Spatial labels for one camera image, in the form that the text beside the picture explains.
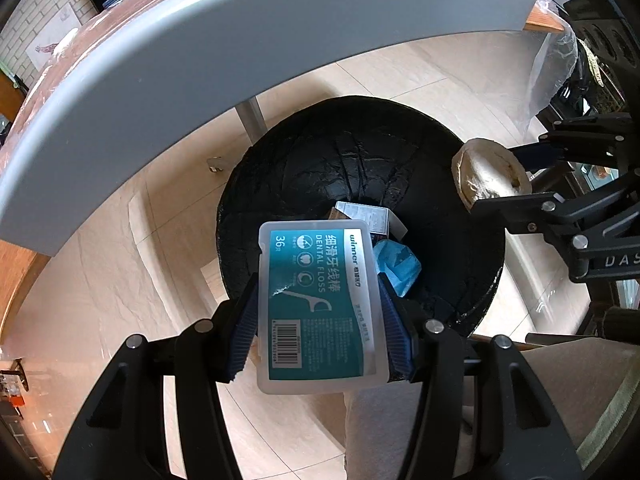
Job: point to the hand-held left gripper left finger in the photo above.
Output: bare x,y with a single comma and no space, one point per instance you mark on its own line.
245,330

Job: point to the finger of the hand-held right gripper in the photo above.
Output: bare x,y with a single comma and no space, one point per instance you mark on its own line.
600,220
590,137

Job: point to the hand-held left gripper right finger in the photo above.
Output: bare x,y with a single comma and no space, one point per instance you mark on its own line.
395,335

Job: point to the blue plastic bag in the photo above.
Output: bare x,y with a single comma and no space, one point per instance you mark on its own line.
397,265

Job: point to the dental floss box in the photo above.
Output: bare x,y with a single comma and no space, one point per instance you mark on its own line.
320,310

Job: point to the beige tape roll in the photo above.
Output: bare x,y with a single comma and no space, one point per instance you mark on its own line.
480,175

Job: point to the small blue white box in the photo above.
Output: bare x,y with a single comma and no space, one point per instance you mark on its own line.
372,217

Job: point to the black trash bin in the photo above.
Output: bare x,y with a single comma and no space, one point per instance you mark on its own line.
350,150

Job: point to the small metal bracket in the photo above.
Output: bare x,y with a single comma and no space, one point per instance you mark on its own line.
216,165

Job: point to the grey table edge rail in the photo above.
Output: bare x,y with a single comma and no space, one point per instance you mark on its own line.
200,60

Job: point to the wall poster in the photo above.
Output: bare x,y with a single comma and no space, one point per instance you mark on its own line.
49,51

